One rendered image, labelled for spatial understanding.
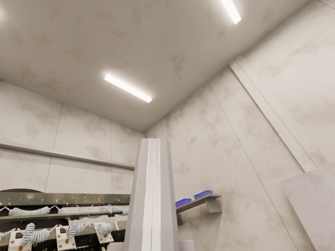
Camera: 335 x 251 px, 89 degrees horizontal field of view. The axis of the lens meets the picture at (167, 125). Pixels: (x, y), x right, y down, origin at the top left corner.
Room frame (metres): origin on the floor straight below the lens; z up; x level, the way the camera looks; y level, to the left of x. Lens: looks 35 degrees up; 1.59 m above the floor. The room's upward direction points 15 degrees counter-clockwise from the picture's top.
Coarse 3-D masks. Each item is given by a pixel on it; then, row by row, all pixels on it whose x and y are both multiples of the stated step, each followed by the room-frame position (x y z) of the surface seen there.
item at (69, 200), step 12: (0, 192) 1.14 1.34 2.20; (12, 192) 1.20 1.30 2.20; (0, 204) 1.16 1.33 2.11; (12, 204) 1.21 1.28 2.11; (24, 204) 1.27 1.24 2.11; (36, 204) 1.33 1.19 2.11; (48, 204) 1.40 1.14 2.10; (60, 204) 1.47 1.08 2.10; (72, 204) 1.55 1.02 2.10; (84, 204) 1.64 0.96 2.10; (96, 204) 1.74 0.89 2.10; (108, 204) 1.85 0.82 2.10; (120, 204) 1.97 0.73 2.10
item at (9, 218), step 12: (12, 216) 0.90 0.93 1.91; (24, 216) 0.94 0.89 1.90; (36, 216) 0.98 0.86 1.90; (48, 216) 1.02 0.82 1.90; (60, 216) 1.07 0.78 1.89; (72, 216) 1.13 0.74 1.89; (84, 216) 1.19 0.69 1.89; (72, 228) 1.12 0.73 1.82; (108, 228) 1.31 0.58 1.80; (0, 240) 0.88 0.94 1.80; (24, 240) 0.96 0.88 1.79; (36, 240) 1.03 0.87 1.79
